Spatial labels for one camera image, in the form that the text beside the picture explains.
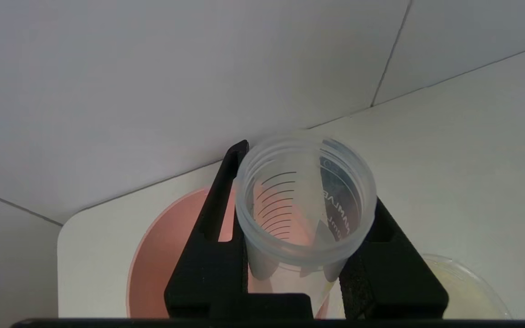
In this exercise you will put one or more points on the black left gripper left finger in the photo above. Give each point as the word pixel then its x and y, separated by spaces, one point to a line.
pixel 208 278

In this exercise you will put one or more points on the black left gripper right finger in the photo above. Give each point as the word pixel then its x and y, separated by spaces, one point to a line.
pixel 394 282

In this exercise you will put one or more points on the test tube with yellow pigment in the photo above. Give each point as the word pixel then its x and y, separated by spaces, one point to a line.
pixel 303 255

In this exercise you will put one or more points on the clear glass beaker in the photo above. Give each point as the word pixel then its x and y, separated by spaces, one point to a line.
pixel 467 296

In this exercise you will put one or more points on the pink bowl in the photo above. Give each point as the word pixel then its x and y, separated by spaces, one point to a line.
pixel 162 264

